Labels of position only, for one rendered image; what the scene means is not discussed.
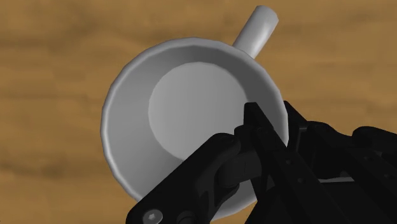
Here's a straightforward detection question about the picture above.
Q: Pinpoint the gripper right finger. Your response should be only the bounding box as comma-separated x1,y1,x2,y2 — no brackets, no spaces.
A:
283,100,397,224

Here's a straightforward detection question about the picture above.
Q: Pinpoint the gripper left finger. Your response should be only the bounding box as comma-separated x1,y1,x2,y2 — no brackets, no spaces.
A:
125,102,351,224

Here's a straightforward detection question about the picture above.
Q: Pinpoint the white cup with handle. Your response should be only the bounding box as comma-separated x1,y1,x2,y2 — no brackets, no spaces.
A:
100,4,290,221

